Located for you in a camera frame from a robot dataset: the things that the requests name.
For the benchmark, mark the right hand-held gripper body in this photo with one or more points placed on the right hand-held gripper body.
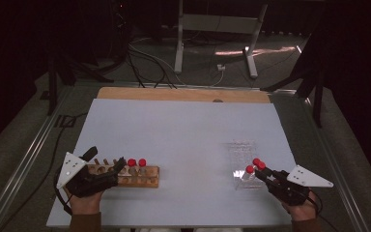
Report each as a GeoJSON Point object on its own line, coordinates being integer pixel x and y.
{"type": "Point", "coordinates": [290, 191]}

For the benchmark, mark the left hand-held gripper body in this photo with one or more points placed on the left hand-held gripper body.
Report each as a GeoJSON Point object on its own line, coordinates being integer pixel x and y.
{"type": "Point", "coordinates": [87, 185]}

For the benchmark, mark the red-capped test tube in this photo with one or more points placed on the red-capped test tube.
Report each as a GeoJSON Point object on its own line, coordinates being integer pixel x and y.
{"type": "Point", "coordinates": [249, 169]}
{"type": "Point", "coordinates": [261, 165]}
{"type": "Point", "coordinates": [142, 162]}
{"type": "Point", "coordinates": [132, 162]}
{"type": "Point", "coordinates": [256, 161]}

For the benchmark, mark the wooden test tube rack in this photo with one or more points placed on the wooden test tube rack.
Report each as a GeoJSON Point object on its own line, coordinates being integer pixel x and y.
{"type": "Point", "coordinates": [148, 181]}

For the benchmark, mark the clear plastic tray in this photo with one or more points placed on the clear plastic tray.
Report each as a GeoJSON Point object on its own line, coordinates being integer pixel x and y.
{"type": "Point", "coordinates": [241, 151]}

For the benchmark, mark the person's left hand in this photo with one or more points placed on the person's left hand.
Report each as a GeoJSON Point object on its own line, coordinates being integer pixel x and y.
{"type": "Point", "coordinates": [85, 204]}

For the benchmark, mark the person's right hand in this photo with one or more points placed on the person's right hand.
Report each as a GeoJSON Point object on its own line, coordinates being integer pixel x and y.
{"type": "Point", "coordinates": [302, 211]}

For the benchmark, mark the white table mat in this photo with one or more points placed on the white table mat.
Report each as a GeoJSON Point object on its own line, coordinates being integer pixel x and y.
{"type": "Point", "coordinates": [180, 135]}

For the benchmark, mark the black metal stand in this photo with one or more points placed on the black metal stand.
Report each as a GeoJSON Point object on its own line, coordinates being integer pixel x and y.
{"type": "Point", "coordinates": [317, 96]}
{"type": "Point", "coordinates": [52, 83]}

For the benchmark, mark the black curtain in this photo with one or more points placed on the black curtain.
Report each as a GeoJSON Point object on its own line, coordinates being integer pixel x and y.
{"type": "Point", "coordinates": [286, 16]}

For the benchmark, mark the white height-adjustable desk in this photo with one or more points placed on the white height-adjustable desk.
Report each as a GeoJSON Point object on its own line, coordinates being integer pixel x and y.
{"type": "Point", "coordinates": [219, 24]}

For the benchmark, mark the metal floor rail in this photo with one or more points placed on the metal floor rail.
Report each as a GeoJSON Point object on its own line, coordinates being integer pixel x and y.
{"type": "Point", "coordinates": [31, 151]}
{"type": "Point", "coordinates": [332, 161]}

